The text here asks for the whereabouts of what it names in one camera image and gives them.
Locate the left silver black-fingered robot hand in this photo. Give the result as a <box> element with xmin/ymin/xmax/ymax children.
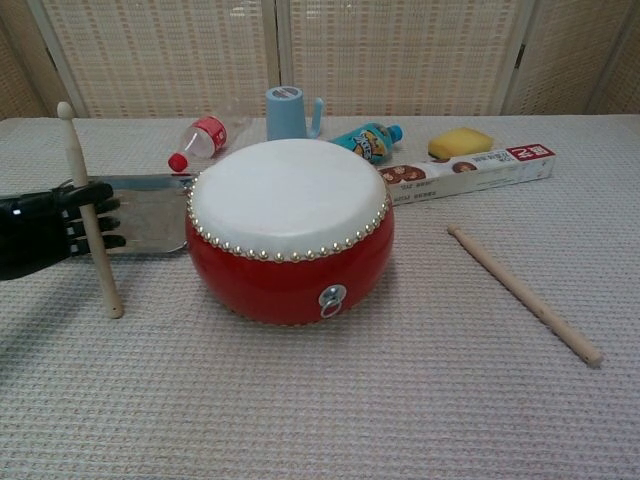
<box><xmin>0</xmin><ymin>180</ymin><xmax>127</xmax><ymax>281</ymax></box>

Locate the wooden drumstick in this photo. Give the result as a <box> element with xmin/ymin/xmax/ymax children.
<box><xmin>446</xmin><ymin>223</ymin><xmax>605</xmax><ymax>370</ymax></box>
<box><xmin>56</xmin><ymin>101</ymin><xmax>124</xmax><ymax>320</ymax></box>

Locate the red drum with white skin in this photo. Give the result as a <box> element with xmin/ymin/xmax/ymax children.
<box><xmin>184</xmin><ymin>139</ymin><xmax>394</xmax><ymax>327</ymax></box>

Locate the rectangular steel tray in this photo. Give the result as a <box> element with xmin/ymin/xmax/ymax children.
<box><xmin>105</xmin><ymin>173</ymin><xmax>196</xmax><ymax>257</ymax></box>

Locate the clear plastic bottle red cap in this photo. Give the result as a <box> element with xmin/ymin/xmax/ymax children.
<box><xmin>167</xmin><ymin>102</ymin><xmax>261</xmax><ymax>174</ymax></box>

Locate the bamboo folding screen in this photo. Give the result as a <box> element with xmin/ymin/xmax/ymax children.
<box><xmin>0</xmin><ymin>0</ymin><xmax>640</xmax><ymax>120</ymax></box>

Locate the light blue plastic cup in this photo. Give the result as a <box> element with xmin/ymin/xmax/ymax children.
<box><xmin>264</xmin><ymin>85</ymin><xmax>326</xmax><ymax>141</ymax></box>

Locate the white woven tablecloth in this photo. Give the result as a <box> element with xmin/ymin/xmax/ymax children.
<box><xmin>0</xmin><ymin>115</ymin><xmax>640</xmax><ymax>480</ymax></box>

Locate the colourful drink bottle blue cap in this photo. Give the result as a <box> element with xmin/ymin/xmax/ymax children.
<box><xmin>328</xmin><ymin>123</ymin><xmax>404</xmax><ymax>165</ymax></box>

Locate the yellow sponge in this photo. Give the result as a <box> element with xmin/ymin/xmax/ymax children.
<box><xmin>427</xmin><ymin>127</ymin><xmax>495</xmax><ymax>162</ymax></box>

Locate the long cling film box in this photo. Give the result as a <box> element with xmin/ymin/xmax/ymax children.
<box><xmin>377</xmin><ymin>144</ymin><xmax>557</xmax><ymax>207</ymax></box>

